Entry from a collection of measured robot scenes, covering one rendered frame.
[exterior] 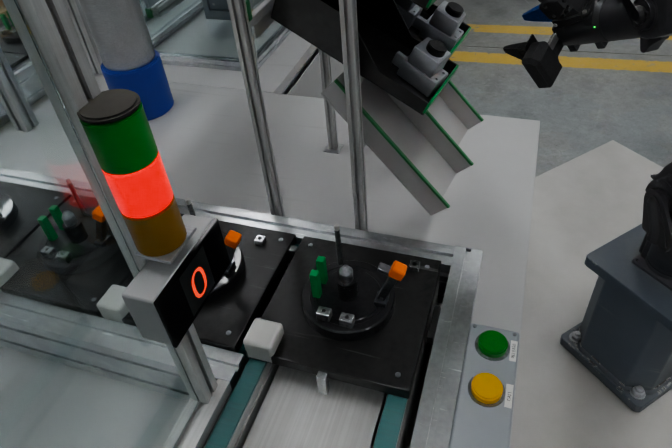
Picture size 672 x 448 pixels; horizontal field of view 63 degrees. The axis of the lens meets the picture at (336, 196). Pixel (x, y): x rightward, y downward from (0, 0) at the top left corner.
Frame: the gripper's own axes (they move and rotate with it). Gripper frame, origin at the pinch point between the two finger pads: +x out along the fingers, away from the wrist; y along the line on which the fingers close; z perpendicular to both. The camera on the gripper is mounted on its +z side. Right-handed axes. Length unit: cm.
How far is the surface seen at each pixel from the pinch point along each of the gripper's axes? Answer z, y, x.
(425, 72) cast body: 7.7, 14.3, 7.5
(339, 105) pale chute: 10.2, 22.4, 20.0
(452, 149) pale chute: -11.9, 14.6, 15.9
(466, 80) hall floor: -136, -118, 176
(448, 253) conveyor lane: -16.0, 32.6, 8.4
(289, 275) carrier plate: 0, 49, 21
